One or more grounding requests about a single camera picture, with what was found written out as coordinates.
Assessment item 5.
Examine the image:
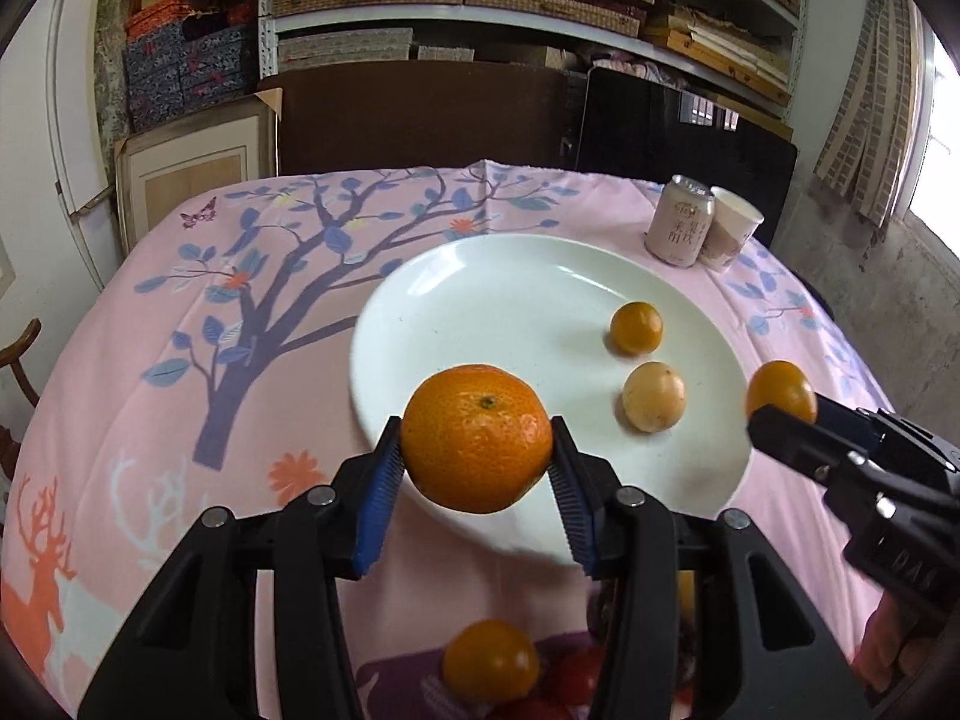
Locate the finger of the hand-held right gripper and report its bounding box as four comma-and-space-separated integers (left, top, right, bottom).
746, 403, 863, 485
816, 394, 882, 436

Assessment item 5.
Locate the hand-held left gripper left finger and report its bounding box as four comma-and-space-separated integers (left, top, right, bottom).
75, 416, 406, 720

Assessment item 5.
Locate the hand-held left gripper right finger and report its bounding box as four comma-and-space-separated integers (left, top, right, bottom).
546, 416, 875, 720

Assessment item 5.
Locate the small round orange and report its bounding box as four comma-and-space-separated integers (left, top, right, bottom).
745, 360, 818, 425
442, 619, 541, 706

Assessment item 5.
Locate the large orange mandarin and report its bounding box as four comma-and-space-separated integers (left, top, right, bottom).
400, 364, 554, 515

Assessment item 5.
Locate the white oval plate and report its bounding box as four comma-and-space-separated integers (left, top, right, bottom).
349, 234, 757, 563

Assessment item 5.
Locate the person's right hand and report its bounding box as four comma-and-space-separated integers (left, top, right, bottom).
851, 592, 950, 695

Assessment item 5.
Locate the pale yellow round fruit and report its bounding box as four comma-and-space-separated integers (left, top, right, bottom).
622, 362, 687, 433

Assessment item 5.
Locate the red cherry tomato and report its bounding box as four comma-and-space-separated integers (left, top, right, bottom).
540, 649, 605, 706

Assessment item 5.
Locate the pink printed tablecloth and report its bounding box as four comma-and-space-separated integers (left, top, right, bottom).
0, 161, 901, 720

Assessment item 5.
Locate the small greenish orange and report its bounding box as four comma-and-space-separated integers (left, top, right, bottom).
609, 301, 665, 356

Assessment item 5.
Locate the white paper cup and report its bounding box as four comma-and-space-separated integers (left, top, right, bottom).
699, 186, 764, 272

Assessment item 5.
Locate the pink drink can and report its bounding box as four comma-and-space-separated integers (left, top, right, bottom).
645, 175, 716, 268

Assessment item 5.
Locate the window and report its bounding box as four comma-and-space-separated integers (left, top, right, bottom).
907, 15, 960, 230

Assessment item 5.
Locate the brick-pattern curtain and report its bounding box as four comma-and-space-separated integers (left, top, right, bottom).
814, 0, 932, 227

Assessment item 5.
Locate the black glossy panel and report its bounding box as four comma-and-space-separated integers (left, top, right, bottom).
576, 66, 797, 248

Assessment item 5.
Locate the framed picture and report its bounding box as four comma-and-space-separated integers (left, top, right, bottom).
112, 101, 277, 256

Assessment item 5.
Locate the wooden chair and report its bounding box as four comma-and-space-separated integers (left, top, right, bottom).
0, 319, 44, 466

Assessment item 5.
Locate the stack of blue patterned boxes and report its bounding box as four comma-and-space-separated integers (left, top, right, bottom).
124, 15, 260, 130

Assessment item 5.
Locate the white metal shelf rack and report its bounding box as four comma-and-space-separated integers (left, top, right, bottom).
255, 0, 811, 128

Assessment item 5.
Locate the white board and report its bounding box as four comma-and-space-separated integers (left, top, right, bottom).
45, 0, 125, 293

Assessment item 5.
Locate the marble slab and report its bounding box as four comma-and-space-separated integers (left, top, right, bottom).
96, 0, 134, 137

